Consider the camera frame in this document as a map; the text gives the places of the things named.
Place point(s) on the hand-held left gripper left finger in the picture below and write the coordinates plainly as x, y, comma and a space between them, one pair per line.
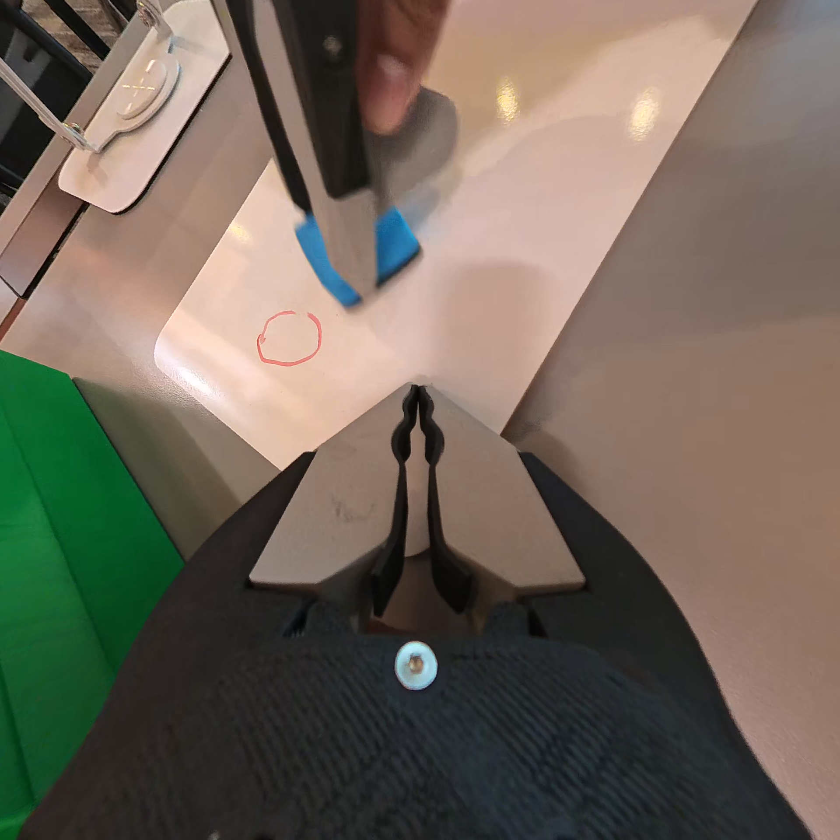
328, 518

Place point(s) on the blue eraser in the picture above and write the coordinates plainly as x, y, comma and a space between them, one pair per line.
397, 239

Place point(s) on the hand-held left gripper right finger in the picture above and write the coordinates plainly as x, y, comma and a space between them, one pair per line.
505, 525

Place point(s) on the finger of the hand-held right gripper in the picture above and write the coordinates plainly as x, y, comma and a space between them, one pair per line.
348, 243
420, 144

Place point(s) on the person's right hand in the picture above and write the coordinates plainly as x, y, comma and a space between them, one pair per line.
394, 59

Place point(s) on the white whiteboard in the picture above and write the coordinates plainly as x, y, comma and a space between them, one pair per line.
525, 262

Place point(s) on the green plastic bin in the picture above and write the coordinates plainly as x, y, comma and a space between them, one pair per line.
65, 558

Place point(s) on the clear acrylic stand foot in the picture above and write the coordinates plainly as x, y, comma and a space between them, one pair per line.
141, 82

